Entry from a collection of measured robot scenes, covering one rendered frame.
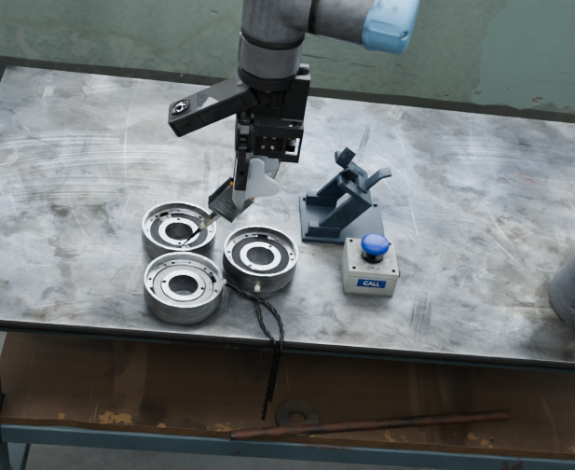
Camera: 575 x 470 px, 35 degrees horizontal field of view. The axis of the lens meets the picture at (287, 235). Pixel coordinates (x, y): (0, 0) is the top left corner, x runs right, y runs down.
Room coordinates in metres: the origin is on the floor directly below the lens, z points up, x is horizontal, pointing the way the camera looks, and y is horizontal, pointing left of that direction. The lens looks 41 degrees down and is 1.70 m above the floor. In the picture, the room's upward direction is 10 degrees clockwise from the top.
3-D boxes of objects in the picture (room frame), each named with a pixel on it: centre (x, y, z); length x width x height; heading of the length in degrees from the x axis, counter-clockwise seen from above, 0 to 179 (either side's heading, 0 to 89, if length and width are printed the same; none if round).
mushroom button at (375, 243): (0.98, -0.12, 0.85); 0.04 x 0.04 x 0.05
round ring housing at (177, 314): (0.87, 0.12, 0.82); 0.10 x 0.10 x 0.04
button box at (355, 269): (0.98, -0.13, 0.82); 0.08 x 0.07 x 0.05; 98
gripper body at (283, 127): (0.96, 0.05, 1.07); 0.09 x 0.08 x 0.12; 98
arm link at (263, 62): (0.96, 0.06, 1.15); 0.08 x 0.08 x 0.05
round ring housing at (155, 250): (0.98, 0.15, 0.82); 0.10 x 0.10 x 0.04
